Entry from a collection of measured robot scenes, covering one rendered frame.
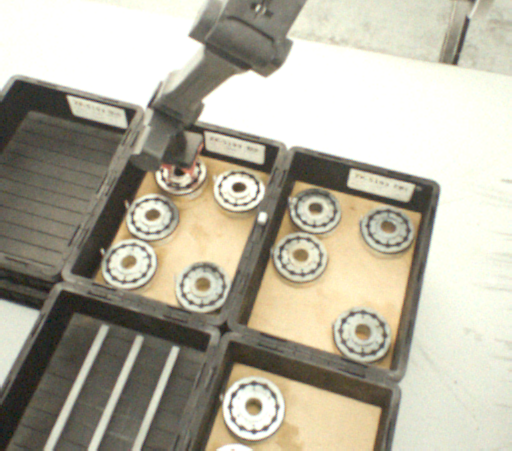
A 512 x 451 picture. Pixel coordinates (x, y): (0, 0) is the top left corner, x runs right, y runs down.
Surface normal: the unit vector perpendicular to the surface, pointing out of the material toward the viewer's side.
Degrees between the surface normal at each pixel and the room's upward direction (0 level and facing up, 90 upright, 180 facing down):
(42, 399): 0
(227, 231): 0
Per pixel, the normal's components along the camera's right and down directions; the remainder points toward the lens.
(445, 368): 0.01, -0.54
